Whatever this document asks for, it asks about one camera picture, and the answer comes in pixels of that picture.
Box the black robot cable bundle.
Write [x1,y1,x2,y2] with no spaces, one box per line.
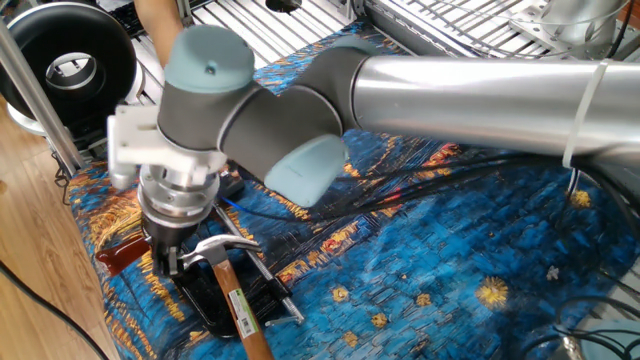
[219,149,640,360]

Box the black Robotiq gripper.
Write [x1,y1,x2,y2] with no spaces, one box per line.
[143,218,201,277]

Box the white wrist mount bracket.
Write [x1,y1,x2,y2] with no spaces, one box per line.
[107,103,229,191]

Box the aluminium frame post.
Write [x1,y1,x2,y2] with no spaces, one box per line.
[0,19,89,176]

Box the black cable on floor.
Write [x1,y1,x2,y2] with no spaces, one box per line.
[0,259,111,360]

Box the starry night painted tablecloth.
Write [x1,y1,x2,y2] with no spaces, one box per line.
[67,19,640,360]

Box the chrome lever with red knob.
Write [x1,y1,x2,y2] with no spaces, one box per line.
[94,234,152,277]

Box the black round cap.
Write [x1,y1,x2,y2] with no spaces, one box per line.
[264,0,304,14]

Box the aluminium angle bracket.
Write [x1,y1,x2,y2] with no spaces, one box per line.
[175,0,199,29]

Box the black round duct fan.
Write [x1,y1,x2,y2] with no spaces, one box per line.
[0,1,147,151]

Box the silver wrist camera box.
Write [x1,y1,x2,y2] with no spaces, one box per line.
[108,167,137,191]

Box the claw hammer with wooden handle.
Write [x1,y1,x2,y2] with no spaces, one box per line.
[174,234,276,360]

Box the person's bare forearm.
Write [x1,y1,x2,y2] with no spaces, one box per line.
[132,0,185,70]

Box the thin black hanging cable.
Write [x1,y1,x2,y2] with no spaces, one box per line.
[49,151,72,206]

